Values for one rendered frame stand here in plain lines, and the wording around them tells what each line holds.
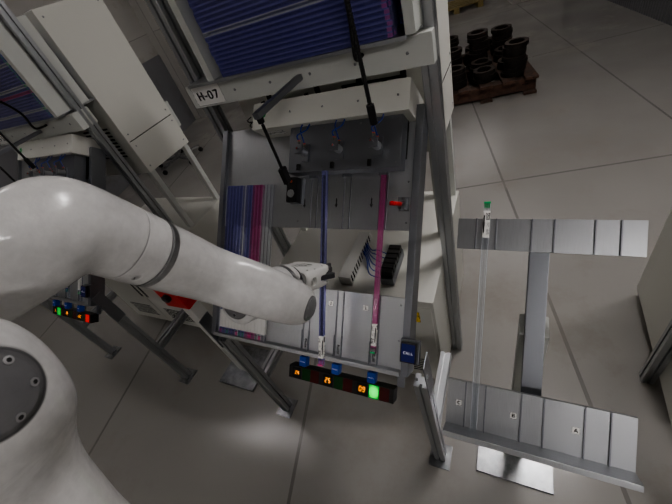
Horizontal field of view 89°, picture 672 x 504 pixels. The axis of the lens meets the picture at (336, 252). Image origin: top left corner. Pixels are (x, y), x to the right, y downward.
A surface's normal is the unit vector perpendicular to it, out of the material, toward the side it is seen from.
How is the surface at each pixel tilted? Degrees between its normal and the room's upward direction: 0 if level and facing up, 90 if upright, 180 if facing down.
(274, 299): 70
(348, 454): 0
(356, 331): 44
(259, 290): 57
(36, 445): 126
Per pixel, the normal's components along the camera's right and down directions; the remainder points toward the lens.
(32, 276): 0.56, 0.64
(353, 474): -0.28, -0.71
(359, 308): -0.45, -0.03
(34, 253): 0.66, 0.36
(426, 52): -0.36, 0.70
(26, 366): 0.92, -0.39
